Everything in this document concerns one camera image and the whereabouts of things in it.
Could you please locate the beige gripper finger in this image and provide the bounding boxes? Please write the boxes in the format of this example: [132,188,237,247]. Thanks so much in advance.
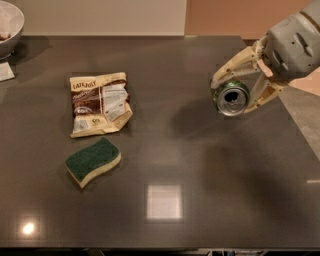
[244,74,288,114]
[210,36,267,89]

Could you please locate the green soda can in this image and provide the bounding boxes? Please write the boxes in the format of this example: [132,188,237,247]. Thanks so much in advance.
[211,81,250,117]

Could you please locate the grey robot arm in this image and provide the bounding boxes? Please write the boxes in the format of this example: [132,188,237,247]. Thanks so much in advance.
[210,0,320,116]

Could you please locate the brown and cream snack bag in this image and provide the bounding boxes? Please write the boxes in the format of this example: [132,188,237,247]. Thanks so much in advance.
[70,72,133,138]

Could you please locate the green and yellow sponge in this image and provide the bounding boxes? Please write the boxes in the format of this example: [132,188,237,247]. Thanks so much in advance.
[65,138,122,189]

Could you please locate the white bowl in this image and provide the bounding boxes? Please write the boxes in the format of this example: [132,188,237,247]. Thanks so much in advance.
[0,0,25,59]

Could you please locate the white paper card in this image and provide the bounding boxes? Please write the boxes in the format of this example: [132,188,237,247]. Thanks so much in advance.
[0,62,15,81]

